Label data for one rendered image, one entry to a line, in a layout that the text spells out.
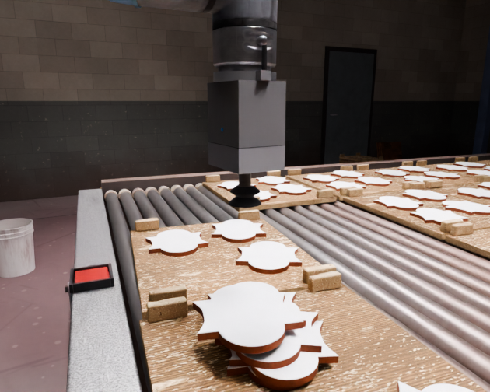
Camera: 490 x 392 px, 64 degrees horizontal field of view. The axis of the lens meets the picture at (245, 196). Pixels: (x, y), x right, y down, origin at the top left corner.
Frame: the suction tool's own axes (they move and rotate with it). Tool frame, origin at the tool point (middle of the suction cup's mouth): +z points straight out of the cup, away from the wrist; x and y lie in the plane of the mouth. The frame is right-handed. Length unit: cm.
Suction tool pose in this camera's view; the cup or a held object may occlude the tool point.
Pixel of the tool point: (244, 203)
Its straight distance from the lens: 50.7
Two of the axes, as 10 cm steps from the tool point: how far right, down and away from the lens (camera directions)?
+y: -4.9, -2.0, 8.5
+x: -8.7, 1.1, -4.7
